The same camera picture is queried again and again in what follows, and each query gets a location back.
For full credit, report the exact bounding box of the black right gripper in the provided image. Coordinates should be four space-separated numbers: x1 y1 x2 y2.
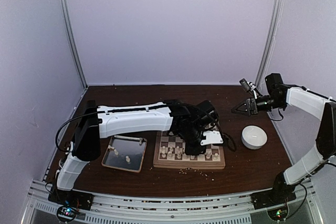
232 94 285 116

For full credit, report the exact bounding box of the white chess knight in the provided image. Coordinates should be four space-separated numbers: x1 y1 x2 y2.
167 152 173 159

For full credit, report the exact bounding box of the white chess rook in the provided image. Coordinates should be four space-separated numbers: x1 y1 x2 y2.
160 152 167 159

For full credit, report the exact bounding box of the metal tray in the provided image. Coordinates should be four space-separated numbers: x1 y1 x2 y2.
101 135 147 173

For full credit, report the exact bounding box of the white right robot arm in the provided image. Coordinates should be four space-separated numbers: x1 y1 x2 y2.
231 73 335 204

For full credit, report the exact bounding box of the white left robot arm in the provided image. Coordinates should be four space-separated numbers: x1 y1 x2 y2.
49 100 226 207

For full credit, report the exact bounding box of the wooden chess board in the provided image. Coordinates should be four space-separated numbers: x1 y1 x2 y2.
153 132 226 169

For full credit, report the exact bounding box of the white chess pieces pile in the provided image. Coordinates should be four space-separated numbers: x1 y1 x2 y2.
111 138 146 164

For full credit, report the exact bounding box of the white bowl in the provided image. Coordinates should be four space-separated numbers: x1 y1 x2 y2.
241 125 268 150

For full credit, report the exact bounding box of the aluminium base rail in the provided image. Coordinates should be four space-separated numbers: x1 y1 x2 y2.
19 180 325 223

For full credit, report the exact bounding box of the aluminium frame post right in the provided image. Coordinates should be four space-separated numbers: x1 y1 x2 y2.
255 0 284 88

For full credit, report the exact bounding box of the aluminium frame post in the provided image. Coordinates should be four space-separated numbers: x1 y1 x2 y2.
255 0 284 88
60 0 88 89

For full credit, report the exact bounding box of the aluminium frame post left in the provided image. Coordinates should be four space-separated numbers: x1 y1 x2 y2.
60 0 88 89

